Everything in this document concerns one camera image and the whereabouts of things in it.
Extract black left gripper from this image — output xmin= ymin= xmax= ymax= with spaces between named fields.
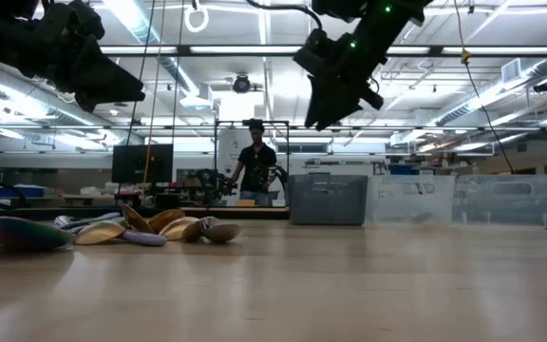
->
xmin=0 ymin=9 xmax=147 ymax=114

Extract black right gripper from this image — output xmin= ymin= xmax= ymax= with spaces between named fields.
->
xmin=304 ymin=28 xmax=385 ymax=132

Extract gold spoon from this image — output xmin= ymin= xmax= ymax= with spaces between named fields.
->
xmin=122 ymin=203 xmax=155 ymax=235
xmin=147 ymin=208 xmax=187 ymax=235
xmin=159 ymin=216 xmax=202 ymax=242
xmin=74 ymin=219 xmax=127 ymax=246

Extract iridescent spoon teal handle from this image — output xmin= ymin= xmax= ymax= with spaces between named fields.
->
xmin=0 ymin=216 xmax=74 ymax=252

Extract black monitor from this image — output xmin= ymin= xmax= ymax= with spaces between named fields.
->
xmin=111 ymin=142 xmax=175 ymax=185

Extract dark grey plastic bin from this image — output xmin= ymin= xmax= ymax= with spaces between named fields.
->
xmin=287 ymin=173 xmax=369 ymax=226

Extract round black ceiling device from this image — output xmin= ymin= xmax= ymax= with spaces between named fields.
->
xmin=232 ymin=73 xmax=253 ymax=95

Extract person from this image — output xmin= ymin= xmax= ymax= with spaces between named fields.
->
xmin=229 ymin=118 xmax=280 ymax=208

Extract rig LED light bar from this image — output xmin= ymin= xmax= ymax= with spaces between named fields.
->
xmin=97 ymin=44 xmax=547 ymax=58

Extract clear plastic bin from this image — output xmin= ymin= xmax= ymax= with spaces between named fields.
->
xmin=367 ymin=174 xmax=457 ymax=226
xmin=452 ymin=173 xmax=547 ymax=228

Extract blue storage bins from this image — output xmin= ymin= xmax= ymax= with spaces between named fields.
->
xmin=0 ymin=183 xmax=46 ymax=200

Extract thin black hanging cable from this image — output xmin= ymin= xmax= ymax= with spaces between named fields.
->
xmin=114 ymin=0 xmax=157 ymax=200

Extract yellow hanging strap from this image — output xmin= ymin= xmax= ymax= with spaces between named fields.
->
xmin=141 ymin=0 xmax=167 ymax=196

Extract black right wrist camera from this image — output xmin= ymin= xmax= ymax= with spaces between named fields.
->
xmin=292 ymin=28 xmax=332 ymax=73

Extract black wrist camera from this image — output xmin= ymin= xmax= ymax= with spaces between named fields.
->
xmin=62 ymin=0 xmax=107 ymax=43
xmin=292 ymin=28 xmax=332 ymax=73

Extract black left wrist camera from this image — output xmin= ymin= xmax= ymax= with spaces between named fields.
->
xmin=62 ymin=0 xmax=107 ymax=43

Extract black right camera cable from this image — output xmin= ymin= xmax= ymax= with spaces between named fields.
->
xmin=244 ymin=0 xmax=325 ymax=32

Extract white hanging ring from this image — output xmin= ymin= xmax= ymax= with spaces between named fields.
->
xmin=183 ymin=3 xmax=210 ymax=34

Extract black metal table frame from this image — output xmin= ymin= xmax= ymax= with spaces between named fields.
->
xmin=0 ymin=204 xmax=291 ymax=222

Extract black cable yellow connector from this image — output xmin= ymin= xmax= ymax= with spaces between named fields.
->
xmin=452 ymin=0 xmax=517 ymax=175

